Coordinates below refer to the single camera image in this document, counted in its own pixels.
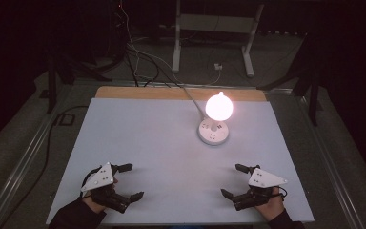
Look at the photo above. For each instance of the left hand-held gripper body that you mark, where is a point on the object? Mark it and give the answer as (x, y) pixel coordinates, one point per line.
(100, 178)

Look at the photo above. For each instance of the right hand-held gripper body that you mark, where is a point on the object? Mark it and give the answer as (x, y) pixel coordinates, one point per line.
(263, 179)

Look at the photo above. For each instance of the person's left hand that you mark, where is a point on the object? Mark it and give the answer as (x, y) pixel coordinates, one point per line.
(94, 206)

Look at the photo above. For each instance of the person's right hand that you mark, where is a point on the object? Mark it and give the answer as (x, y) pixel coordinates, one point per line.
(274, 208)

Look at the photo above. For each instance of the white table mat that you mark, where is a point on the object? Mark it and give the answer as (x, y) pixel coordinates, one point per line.
(158, 159)

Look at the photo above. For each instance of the round white power socket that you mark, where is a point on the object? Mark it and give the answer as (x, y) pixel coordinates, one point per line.
(210, 136)

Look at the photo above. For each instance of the glowing round bulb lamp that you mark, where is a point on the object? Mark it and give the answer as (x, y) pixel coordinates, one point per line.
(219, 107)

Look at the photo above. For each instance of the white plug adapter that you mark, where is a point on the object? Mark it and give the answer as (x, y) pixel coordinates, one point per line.
(218, 66)

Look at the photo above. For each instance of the black tripod stand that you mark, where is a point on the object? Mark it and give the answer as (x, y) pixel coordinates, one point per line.
(308, 79)

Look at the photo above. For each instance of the white metal stand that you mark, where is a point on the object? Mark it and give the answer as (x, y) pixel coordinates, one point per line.
(214, 24)

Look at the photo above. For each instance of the metal floor rail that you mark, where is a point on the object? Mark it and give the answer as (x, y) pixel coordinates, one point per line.
(25, 159)
(330, 159)

